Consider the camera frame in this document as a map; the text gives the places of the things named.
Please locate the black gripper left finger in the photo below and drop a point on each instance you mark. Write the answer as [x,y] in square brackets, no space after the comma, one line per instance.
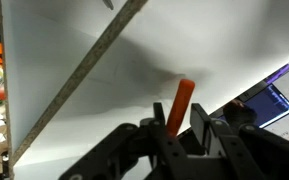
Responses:
[134,150]

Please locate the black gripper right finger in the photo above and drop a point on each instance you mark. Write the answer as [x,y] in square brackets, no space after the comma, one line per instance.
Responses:
[250,153]

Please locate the tall white open shelf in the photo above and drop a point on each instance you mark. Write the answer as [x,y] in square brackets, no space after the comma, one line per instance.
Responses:
[184,40]

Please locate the seated person dark hair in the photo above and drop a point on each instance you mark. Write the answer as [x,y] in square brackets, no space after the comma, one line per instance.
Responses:
[239,111]

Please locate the monitor with purple screen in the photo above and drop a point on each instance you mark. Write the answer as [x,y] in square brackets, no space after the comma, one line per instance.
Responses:
[274,103]

